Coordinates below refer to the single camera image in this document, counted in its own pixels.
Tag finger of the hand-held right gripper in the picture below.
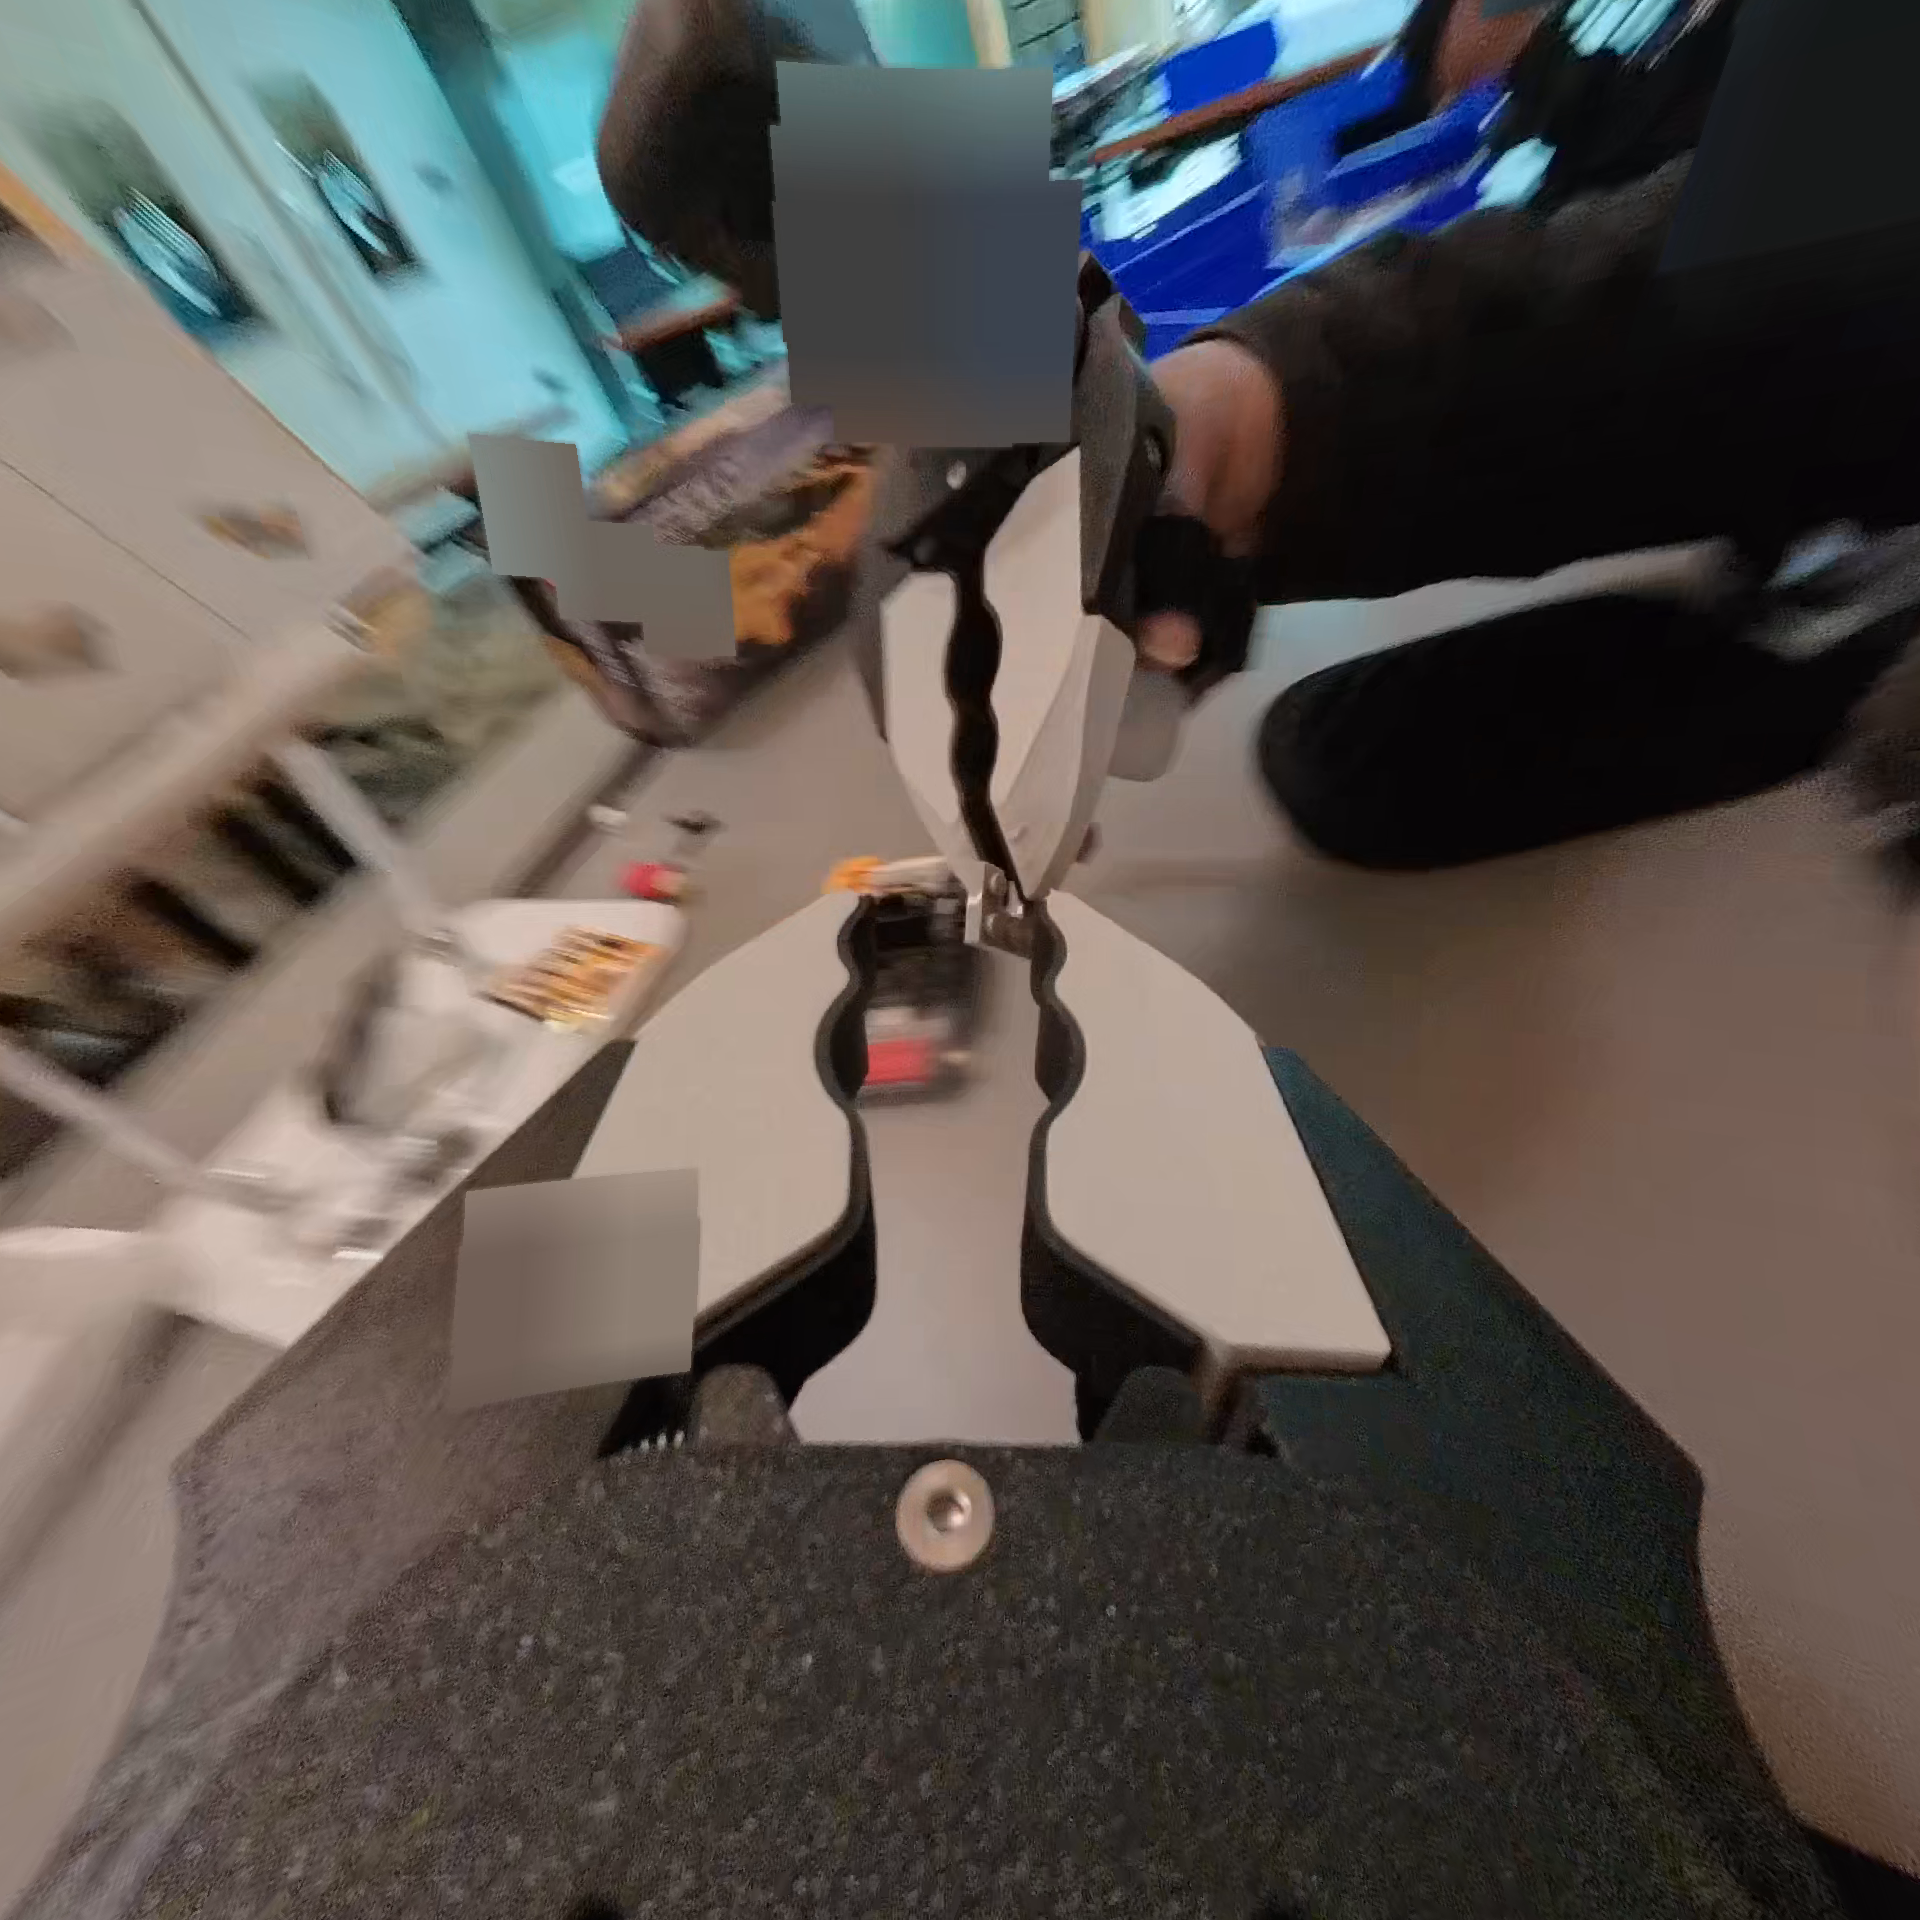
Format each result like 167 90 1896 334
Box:
972 447 1136 898
874 568 991 893

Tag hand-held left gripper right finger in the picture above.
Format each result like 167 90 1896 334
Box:
1023 896 1397 1425

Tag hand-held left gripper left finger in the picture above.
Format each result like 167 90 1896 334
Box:
573 893 879 1418

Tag toy brick car model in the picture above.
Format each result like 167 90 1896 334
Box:
829 852 991 1108

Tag grey desk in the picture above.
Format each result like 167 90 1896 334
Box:
0 576 1920 1920

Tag person's right hand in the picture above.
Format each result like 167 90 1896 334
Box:
1131 336 1292 676

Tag orange striped sticker sheet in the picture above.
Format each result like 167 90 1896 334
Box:
479 928 670 1038

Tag black toy box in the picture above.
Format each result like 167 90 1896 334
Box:
516 405 879 751

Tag person's dark fleece jacket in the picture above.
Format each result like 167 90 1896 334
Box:
1258 591 1920 873

